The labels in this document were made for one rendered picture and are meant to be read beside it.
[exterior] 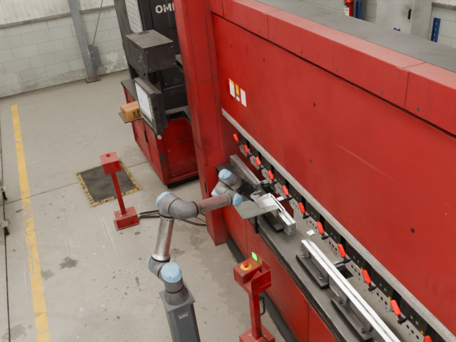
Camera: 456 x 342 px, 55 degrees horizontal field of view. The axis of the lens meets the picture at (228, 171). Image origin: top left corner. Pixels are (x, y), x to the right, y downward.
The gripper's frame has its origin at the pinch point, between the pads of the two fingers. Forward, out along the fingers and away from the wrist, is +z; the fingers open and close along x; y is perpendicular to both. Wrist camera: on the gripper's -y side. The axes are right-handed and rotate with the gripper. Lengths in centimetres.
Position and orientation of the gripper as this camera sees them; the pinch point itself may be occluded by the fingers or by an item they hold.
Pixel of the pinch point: (255, 200)
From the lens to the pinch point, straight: 305.3
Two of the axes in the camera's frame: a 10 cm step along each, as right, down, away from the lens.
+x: -3.0, -4.9, 8.2
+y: 6.7, -7.2, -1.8
